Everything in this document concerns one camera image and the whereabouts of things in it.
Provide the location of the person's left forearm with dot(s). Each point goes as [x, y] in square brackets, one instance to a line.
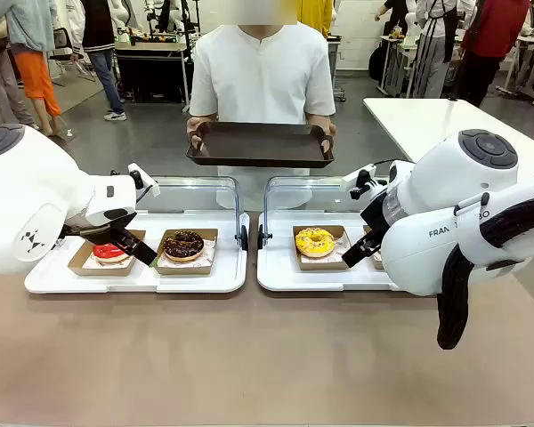
[320, 116]

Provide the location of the white background workbench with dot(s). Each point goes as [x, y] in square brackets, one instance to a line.
[398, 44]

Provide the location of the clear display lid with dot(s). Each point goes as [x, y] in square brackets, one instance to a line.
[302, 195]
[196, 195]

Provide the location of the white display tray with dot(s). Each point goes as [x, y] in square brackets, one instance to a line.
[285, 278]
[196, 282]

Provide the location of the person in cream sweater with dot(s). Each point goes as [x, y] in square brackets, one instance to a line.
[0, 75]

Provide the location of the black lid hinge knob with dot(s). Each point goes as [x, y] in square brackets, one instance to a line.
[261, 236]
[244, 238]

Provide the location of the person in dark apron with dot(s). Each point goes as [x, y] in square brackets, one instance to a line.
[431, 49]

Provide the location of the brown cardboard donut box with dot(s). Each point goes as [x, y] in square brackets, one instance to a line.
[322, 265]
[184, 269]
[78, 262]
[369, 231]

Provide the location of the red glazed donut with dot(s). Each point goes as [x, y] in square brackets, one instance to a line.
[109, 252]

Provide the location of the person in yellow top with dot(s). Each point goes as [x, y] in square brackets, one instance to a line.
[313, 15]

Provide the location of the person's left hand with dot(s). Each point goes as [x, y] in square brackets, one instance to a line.
[329, 129]

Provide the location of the person in white shirt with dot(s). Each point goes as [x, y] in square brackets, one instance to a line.
[262, 75]

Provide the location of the dark brown serving tray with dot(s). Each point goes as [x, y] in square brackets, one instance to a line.
[258, 142]

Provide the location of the person in black jacket jeans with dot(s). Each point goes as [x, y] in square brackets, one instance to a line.
[100, 44]

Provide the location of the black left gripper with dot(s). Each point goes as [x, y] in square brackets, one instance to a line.
[98, 229]

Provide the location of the person's right hand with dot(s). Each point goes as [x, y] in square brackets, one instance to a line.
[195, 129]

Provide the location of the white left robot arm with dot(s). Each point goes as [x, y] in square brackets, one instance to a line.
[26, 200]

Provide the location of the black bag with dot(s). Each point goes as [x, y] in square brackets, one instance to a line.
[376, 62]

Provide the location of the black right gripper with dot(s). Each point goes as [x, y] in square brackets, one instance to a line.
[376, 213]

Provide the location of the person in orange trousers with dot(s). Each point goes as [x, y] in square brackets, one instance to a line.
[35, 58]

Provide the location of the yellow sprinkled donut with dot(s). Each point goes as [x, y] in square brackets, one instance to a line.
[305, 244]

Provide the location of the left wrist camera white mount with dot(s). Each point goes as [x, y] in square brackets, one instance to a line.
[144, 182]

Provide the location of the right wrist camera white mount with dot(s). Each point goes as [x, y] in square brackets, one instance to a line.
[360, 180]

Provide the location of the person in red sweater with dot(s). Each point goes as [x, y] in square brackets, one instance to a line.
[489, 49]

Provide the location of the white printed paper liner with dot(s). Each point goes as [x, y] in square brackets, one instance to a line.
[89, 266]
[342, 249]
[209, 249]

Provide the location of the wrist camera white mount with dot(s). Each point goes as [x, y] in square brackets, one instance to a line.
[144, 182]
[360, 180]

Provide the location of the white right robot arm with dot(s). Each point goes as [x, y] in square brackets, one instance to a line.
[449, 178]

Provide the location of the person's right forearm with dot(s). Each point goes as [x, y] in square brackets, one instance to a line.
[202, 116]

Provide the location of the large white table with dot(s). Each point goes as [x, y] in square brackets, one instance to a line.
[427, 120]

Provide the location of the chocolate nut donut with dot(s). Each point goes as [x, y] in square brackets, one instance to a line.
[171, 249]

